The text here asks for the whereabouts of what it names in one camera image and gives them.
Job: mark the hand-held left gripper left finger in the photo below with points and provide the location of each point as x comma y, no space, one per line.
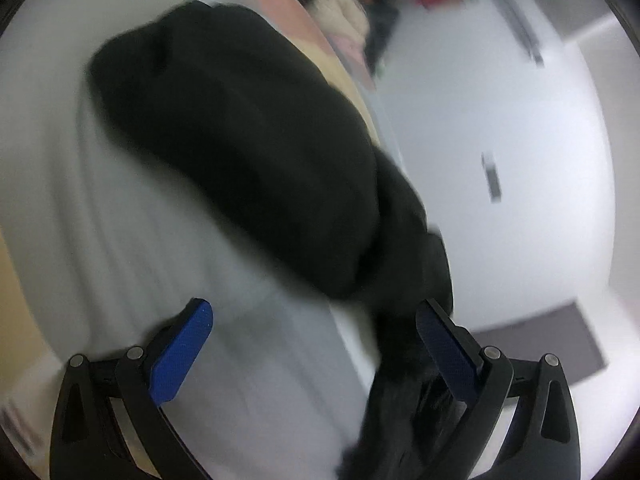
183,349

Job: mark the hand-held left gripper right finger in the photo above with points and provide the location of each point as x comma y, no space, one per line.
446,349

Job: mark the black garment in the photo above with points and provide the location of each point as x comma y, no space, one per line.
260,160

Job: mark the pile of assorted clothes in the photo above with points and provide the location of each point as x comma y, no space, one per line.
380,5

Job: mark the white bed sheet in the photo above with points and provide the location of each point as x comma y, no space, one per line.
150,260

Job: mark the grey floor mat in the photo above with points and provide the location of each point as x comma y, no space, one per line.
547,342

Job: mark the pink and yellow cloth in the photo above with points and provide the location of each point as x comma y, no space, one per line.
325,55

